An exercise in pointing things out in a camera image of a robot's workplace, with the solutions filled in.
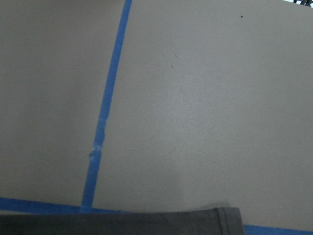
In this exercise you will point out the dark brown t-shirt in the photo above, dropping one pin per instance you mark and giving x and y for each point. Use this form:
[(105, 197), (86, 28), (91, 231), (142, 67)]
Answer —
[(217, 221)]

